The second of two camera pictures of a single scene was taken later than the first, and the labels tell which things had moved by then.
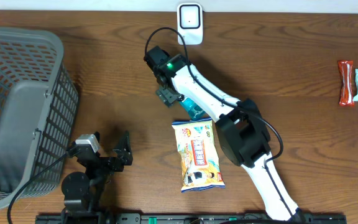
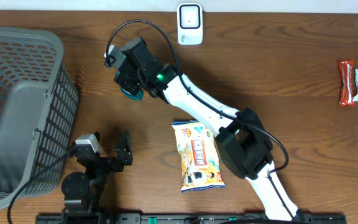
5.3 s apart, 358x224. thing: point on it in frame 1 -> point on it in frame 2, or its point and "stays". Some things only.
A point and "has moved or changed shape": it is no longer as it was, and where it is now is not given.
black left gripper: x=115 y=165 stays
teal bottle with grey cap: x=194 y=111 has moved or changed shape
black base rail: x=188 y=219 stays
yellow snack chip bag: x=200 y=165 stays
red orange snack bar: x=346 y=98 stays
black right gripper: x=165 y=96 -> x=127 y=86
